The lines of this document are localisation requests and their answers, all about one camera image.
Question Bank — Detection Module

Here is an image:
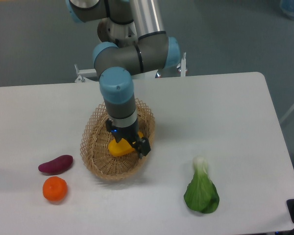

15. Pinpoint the green bok choy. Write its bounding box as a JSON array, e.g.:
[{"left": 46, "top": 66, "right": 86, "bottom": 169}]
[{"left": 184, "top": 157, "right": 220, "bottom": 214}]

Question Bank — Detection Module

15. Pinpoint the blue bag in background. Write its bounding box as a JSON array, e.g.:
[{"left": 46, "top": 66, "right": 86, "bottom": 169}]
[{"left": 280, "top": 0, "right": 294, "bottom": 20}]

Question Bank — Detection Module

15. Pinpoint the orange tangerine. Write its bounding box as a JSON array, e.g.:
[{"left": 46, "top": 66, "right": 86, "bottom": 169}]
[{"left": 42, "top": 176, "right": 68, "bottom": 202}]

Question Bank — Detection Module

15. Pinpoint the woven wicker basket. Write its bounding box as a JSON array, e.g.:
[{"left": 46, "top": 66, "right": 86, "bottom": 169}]
[{"left": 80, "top": 103, "right": 150, "bottom": 181}]

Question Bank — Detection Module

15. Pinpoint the yellow mango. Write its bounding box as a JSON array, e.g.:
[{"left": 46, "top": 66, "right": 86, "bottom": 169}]
[{"left": 108, "top": 130, "right": 136, "bottom": 157}]

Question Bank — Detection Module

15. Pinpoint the white frame bracket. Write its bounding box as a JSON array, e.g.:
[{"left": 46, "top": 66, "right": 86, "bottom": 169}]
[{"left": 74, "top": 64, "right": 98, "bottom": 83}]

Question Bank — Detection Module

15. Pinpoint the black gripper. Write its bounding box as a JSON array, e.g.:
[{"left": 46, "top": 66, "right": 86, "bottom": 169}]
[{"left": 105, "top": 119, "right": 151, "bottom": 159}]

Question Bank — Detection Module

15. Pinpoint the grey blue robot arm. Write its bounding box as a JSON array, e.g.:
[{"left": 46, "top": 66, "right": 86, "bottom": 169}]
[{"left": 66, "top": 0, "right": 180, "bottom": 157}]

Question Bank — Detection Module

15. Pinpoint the purple sweet potato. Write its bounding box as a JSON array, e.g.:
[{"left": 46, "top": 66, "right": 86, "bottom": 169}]
[{"left": 38, "top": 155, "right": 74, "bottom": 175}]

